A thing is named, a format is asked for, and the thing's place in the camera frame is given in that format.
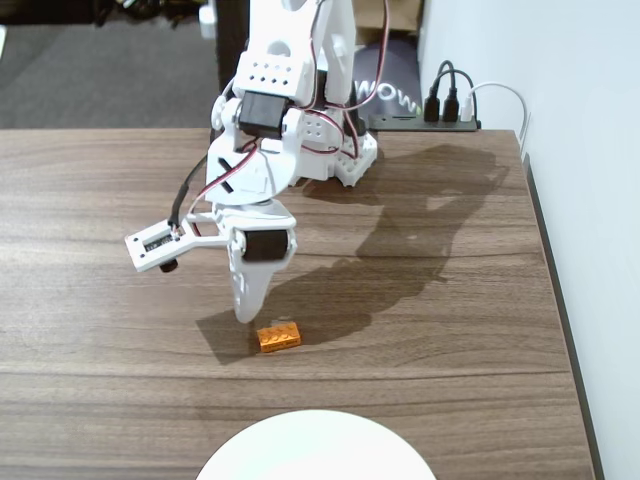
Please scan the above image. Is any black furniture with cables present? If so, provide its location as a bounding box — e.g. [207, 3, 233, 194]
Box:
[0, 0, 201, 27]

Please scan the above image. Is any white and black camera cable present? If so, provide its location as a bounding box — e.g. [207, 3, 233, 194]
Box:
[167, 77, 239, 234]

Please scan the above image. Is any orange lego block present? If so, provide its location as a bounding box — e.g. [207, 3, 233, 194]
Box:
[256, 322, 304, 355]

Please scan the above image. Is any white plug with cable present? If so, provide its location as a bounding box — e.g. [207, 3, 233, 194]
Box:
[460, 81, 531, 157]

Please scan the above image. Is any brown cardboard box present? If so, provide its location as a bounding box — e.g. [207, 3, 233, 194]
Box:
[353, 0, 426, 44]

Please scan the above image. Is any short red black servo wire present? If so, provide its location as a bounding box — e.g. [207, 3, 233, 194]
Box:
[191, 141, 262, 237]

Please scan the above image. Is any small white box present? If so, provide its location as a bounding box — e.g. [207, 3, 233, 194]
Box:
[197, 0, 219, 39]

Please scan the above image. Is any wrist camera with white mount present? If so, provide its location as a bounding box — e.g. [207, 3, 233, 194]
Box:
[124, 212, 232, 275]

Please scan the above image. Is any black power strip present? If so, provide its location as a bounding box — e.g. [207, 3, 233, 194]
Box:
[368, 113, 482, 132]

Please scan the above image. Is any long red black servo wire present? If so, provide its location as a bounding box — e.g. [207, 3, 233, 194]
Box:
[344, 0, 393, 111]

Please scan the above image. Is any white round plate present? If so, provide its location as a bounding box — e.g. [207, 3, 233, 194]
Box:
[194, 409, 437, 480]

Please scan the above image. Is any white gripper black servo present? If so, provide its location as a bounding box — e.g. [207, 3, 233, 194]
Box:
[209, 198, 300, 325]

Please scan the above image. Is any dark wooden cabinet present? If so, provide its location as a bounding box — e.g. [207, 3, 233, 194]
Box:
[214, 0, 252, 100]

